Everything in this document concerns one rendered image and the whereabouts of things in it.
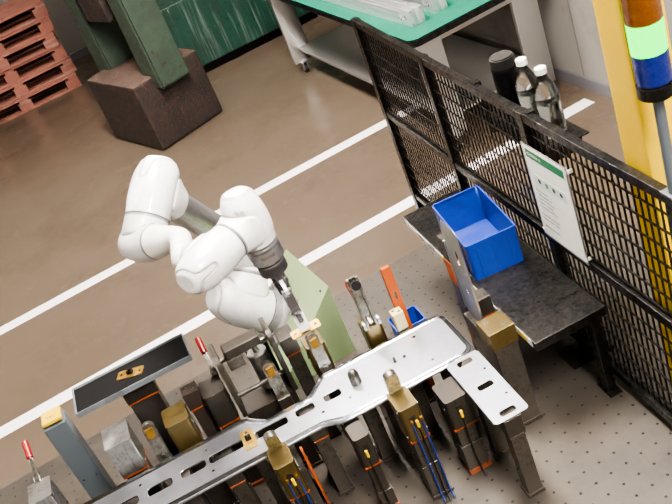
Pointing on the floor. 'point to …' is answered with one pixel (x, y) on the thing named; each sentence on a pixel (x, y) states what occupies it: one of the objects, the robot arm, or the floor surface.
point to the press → (143, 72)
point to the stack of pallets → (30, 58)
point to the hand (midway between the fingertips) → (299, 318)
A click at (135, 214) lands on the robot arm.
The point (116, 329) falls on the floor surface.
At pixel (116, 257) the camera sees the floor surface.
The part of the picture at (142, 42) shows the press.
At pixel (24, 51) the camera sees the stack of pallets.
